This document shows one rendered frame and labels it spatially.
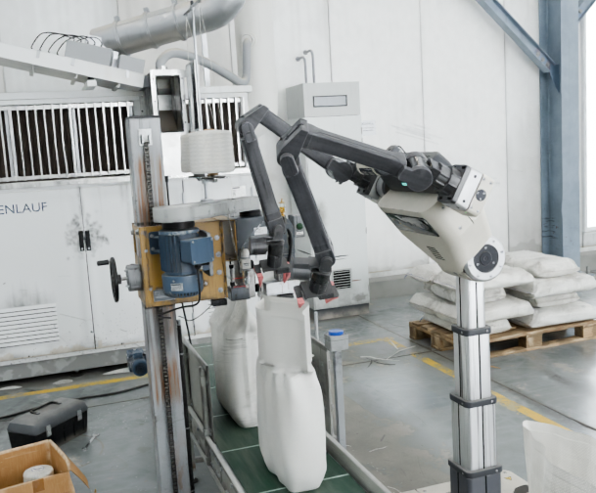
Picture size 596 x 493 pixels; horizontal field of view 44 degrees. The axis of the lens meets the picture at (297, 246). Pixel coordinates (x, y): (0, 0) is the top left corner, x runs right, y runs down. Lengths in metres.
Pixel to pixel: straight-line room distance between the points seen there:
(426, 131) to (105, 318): 3.91
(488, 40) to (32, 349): 5.47
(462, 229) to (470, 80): 5.82
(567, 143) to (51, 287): 5.42
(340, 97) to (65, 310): 3.04
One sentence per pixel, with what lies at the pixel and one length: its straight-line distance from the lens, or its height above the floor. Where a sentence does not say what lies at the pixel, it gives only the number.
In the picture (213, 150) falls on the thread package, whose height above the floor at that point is 1.61.
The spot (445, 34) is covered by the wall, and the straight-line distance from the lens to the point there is 8.05.
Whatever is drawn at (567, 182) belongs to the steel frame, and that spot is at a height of 1.06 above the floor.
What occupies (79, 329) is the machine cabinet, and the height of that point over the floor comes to 0.37.
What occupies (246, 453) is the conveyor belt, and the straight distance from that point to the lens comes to 3.14.
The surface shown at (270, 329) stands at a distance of 2.66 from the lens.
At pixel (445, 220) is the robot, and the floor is 1.35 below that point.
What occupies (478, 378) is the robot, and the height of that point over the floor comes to 0.77.
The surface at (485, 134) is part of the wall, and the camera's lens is 8.22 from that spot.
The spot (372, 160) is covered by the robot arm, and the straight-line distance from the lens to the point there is 2.12.
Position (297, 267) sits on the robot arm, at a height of 1.23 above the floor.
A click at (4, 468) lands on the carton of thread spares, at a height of 0.16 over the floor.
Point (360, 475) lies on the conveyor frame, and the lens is 2.86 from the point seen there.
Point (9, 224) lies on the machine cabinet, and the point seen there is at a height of 1.18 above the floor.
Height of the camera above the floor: 1.61
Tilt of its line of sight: 8 degrees down
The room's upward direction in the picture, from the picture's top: 3 degrees counter-clockwise
